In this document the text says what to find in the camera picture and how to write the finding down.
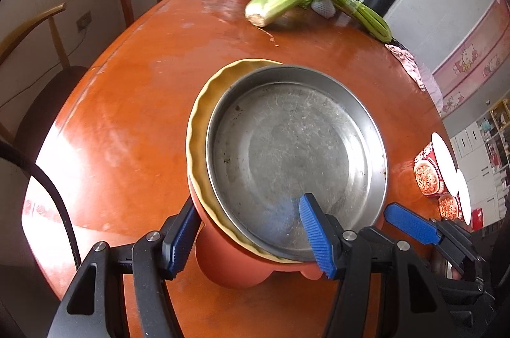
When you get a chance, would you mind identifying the red box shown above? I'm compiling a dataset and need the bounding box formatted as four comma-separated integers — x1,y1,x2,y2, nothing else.
470,208,485,231

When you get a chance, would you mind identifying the white foam fruit net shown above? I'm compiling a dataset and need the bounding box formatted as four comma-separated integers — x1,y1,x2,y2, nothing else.
311,0,334,19

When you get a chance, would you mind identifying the yellow shell-shaped plate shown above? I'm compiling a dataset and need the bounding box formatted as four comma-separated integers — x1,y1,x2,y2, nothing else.
186,58,303,265

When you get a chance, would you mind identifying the black cable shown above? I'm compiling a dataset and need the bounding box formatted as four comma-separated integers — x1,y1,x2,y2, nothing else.
0,141,82,271

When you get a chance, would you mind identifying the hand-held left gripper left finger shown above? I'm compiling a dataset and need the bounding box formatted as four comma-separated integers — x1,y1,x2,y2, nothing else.
48,196,202,338

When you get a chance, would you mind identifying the white shelf cabinet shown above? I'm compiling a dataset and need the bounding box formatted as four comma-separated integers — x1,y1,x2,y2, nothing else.
450,99,510,231

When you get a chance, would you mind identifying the round steel plate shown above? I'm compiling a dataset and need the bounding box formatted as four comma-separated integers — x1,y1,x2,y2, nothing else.
205,65,389,262

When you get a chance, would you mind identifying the thin celery bunch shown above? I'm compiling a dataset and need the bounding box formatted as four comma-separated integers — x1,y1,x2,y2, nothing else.
315,0,393,43

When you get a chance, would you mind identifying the pink cloth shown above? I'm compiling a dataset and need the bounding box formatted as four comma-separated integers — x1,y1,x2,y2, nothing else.
384,42,427,92

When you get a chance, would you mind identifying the red and white paper bowl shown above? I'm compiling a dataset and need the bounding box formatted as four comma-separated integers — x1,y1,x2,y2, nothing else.
438,168,472,225
413,133,459,199

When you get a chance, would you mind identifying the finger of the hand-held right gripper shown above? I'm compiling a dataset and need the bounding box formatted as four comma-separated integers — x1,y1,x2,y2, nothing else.
383,203,485,263

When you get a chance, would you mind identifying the pink cartoon-printed wardrobe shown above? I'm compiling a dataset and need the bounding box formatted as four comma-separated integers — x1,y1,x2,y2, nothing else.
432,0,510,119

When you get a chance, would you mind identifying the orange animal-shaped plate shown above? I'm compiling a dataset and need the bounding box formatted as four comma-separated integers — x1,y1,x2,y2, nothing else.
187,179,321,289

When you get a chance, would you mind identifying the light purple garment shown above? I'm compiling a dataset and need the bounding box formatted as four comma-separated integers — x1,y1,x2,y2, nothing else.
414,63,444,115

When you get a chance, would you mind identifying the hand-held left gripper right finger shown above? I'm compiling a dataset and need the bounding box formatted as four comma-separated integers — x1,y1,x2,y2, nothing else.
299,194,455,338

